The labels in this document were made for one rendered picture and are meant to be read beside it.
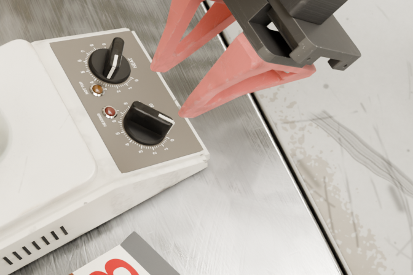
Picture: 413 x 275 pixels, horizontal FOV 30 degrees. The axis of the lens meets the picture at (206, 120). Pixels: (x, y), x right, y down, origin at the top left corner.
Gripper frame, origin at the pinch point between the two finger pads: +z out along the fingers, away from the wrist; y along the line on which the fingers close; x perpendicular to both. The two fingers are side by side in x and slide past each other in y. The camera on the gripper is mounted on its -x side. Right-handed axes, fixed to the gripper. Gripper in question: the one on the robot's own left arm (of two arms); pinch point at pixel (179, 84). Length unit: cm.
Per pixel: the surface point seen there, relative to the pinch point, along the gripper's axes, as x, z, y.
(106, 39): 6.9, 7.0, -10.4
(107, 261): 3.8, 14.3, 4.3
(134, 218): 7.2, 13.0, 1.9
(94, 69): 4.3, 7.6, -7.7
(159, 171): 5.5, 7.9, 1.1
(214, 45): 15.1, 3.5, -7.9
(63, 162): -1.2, 9.6, -1.0
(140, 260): 6.2, 13.5, 5.0
